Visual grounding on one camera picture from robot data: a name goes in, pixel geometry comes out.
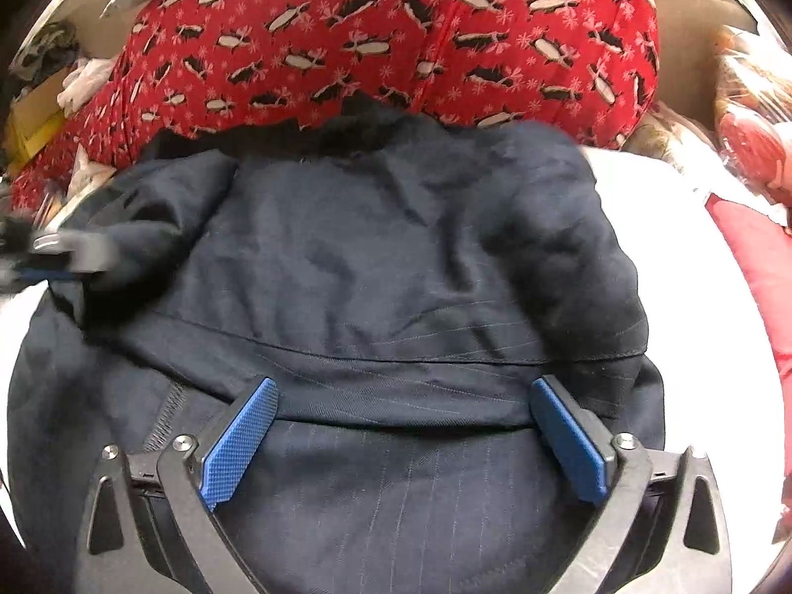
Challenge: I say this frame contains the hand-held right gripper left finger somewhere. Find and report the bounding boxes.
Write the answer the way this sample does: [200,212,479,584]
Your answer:
[74,376,279,594]

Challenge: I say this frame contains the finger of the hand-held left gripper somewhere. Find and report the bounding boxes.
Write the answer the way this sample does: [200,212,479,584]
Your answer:
[25,230,123,291]

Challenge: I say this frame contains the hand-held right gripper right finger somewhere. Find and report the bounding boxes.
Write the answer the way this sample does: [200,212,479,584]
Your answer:
[530,374,734,594]

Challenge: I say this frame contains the navy pinstriped pants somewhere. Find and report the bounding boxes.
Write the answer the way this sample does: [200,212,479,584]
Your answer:
[6,104,667,594]

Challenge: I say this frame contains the yellow cardboard box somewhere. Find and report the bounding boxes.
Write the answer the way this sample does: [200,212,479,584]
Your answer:
[5,65,69,168]

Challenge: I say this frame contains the white crumpled cloth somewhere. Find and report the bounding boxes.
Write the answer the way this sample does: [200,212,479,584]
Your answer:
[57,57,118,113]

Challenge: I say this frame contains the white quilted mattress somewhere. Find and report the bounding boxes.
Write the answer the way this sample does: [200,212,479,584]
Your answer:
[0,147,792,594]

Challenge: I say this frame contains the red pillow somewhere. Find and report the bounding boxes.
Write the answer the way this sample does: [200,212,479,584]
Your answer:
[705,193,792,397]

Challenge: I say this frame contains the doll in plastic wrap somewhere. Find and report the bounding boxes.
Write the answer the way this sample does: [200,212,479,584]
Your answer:
[708,25,792,211]

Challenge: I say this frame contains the red printed blanket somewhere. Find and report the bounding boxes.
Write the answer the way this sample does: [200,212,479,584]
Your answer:
[8,0,660,214]

